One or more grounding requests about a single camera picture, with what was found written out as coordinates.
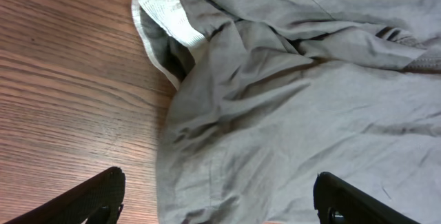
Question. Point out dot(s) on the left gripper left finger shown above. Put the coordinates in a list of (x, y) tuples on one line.
[(98, 200)]

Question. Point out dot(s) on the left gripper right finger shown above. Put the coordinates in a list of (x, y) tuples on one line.
[(339, 202)]

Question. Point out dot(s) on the grey shorts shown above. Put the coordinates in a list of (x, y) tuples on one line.
[(270, 93)]

